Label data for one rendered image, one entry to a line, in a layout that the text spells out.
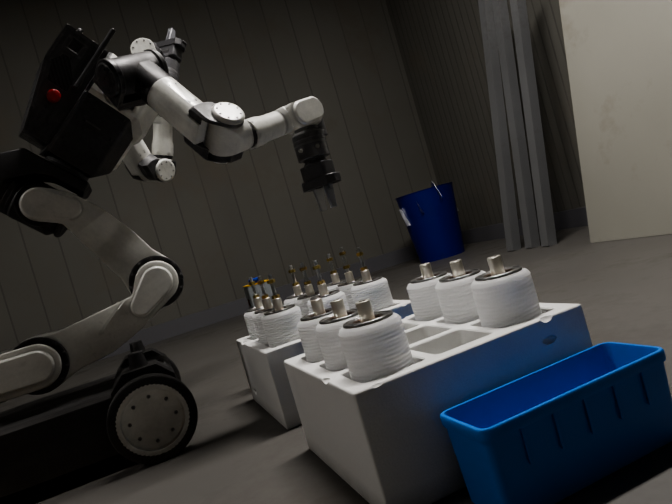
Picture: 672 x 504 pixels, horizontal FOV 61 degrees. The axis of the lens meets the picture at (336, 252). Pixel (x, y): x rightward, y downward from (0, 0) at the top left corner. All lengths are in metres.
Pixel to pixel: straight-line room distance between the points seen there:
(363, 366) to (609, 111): 2.33
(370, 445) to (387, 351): 0.13
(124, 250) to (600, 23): 2.33
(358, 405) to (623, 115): 2.34
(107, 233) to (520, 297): 1.10
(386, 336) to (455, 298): 0.24
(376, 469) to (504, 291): 0.33
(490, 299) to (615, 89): 2.14
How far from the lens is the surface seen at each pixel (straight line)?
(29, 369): 1.61
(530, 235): 3.49
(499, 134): 3.66
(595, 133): 3.04
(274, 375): 1.31
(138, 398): 1.42
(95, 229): 1.63
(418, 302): 1.13
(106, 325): 1.62
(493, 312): 0.92
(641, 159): 2.85
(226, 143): 1.40
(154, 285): 1.58
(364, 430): 0.79
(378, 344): 0.81
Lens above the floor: 0.38
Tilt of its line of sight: 2 degrees down
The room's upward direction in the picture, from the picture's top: 16 degrees counter-clockwise
